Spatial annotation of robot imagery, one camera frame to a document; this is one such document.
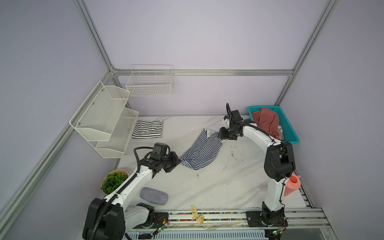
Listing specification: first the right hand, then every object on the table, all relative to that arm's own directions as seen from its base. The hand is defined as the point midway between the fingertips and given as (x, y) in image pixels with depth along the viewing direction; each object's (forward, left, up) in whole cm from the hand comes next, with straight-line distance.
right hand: (219, 135), depth 95 cm
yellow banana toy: (-45, +13, -9) cm, 48 cm away
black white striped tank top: (+12, +54, -8) cm, 56 cm away
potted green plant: (-31, +58, +2) cm, 65 cm away
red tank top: (+18, -37, -4) cm, 41 cm away
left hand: (-19, +23, +1) cm, 30 cm away
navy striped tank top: (-7, +10, -10) cm, 15 cm away
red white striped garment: (+7, -44, -8) cm, 45 cm away
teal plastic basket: (+5, -49, -5) cm, 50 cm away
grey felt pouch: (-35, +37, -7) cm, 52 cm away
